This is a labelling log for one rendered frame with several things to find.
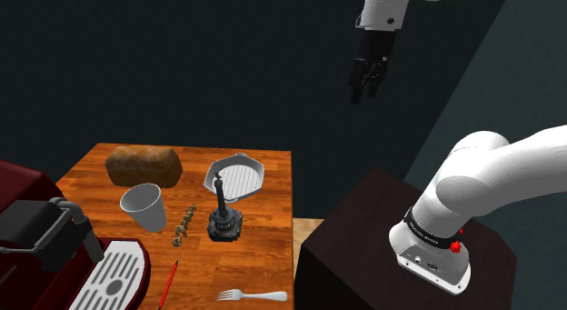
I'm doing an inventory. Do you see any brown bread loaf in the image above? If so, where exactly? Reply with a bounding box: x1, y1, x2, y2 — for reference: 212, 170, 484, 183
104, 145, 184, 189

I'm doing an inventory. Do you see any grey grill pan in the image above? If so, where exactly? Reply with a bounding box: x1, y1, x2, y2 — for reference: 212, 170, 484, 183
204, 152, 265, 205

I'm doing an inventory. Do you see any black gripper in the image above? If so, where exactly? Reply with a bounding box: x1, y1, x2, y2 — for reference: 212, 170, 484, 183
349, 28, 397, 105

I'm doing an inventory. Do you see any silver fork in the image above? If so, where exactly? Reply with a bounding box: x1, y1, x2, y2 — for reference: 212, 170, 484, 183
215, 288, 289, 303

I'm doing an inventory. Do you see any red espresso machine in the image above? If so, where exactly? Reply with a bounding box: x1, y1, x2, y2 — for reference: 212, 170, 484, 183
0, 159, 152, 310

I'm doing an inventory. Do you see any dark robot stand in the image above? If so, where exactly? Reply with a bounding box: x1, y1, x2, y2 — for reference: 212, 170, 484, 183
293, 167, 518, 310

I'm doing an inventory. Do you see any white paper cup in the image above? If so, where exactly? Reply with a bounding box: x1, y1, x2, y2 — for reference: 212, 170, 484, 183
119, 182, 168, 234

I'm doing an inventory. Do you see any black monument figure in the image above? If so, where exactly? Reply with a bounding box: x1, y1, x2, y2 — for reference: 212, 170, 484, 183
206, 173, 244, 244

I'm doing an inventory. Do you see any red pencil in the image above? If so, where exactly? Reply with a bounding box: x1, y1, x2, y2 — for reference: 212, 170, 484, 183
157, 259, 180, 310

